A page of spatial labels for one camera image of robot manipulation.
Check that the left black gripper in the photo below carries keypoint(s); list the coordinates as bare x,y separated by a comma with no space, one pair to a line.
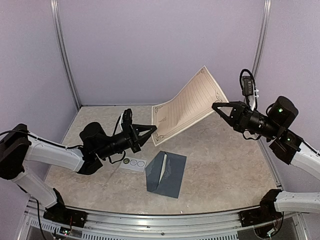
128,131

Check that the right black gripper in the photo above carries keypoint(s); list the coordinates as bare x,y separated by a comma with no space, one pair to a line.
240,117

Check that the cream letter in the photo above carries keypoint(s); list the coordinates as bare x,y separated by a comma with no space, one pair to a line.
163,167

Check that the brown ornate certificate paper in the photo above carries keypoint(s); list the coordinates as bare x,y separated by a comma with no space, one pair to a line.
192,104

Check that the dark blue envelope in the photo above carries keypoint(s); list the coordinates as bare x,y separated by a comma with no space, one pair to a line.
171,182

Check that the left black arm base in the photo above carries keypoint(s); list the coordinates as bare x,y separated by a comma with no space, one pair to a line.
59,213

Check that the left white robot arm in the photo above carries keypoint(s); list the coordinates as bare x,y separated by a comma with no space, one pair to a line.
19,146

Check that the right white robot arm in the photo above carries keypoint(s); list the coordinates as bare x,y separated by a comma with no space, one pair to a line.
286,145

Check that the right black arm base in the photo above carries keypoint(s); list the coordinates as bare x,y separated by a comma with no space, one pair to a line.
260,215

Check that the white sticker sheet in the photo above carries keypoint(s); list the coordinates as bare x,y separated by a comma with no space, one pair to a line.
135,164

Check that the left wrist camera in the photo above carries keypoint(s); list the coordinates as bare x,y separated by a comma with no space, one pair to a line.
126,118

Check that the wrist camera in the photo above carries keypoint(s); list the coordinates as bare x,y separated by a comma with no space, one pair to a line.
126,118
250,92

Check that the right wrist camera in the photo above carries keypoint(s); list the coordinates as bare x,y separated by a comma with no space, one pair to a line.
250,92

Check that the right aluminium corner post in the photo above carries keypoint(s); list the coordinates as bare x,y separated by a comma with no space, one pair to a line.
262,36

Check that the aluminium corner post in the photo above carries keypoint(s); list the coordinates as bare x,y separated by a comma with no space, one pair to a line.
262,36
54,5

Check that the left aluminium corner post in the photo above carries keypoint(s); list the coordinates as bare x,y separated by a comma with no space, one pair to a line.
54,5

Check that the aluminium front rail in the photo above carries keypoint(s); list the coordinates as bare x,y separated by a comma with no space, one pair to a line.
106,225

